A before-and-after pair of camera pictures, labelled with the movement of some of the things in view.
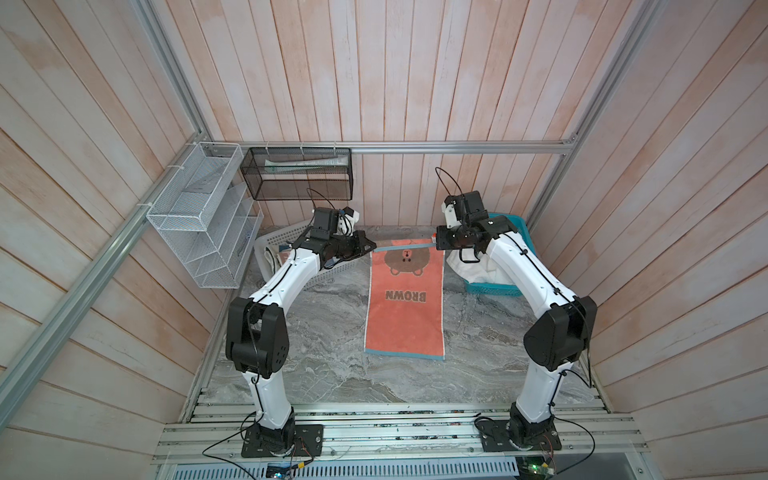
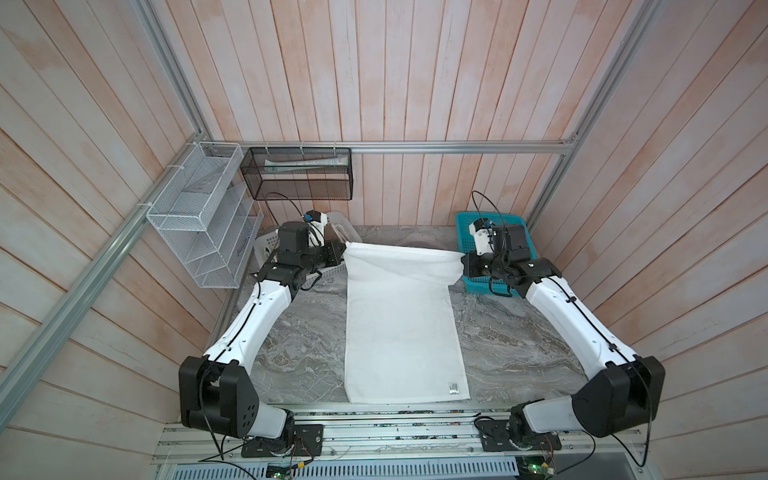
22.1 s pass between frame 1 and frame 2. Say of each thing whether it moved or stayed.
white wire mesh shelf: stayed
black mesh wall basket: stayed
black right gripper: moved
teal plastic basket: stayed
